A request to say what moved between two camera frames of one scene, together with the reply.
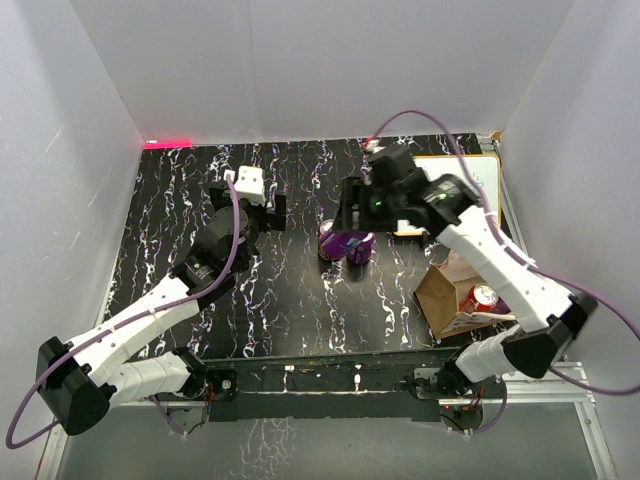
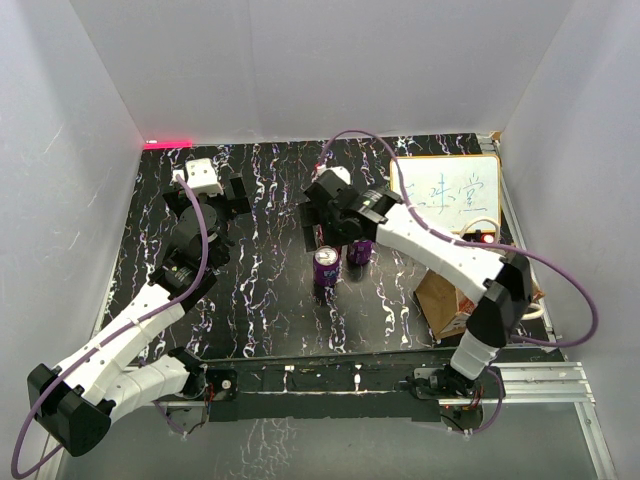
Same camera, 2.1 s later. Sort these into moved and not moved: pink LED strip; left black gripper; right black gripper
Moved: left black gripper; right black gripper
Not moved: pink LED strip
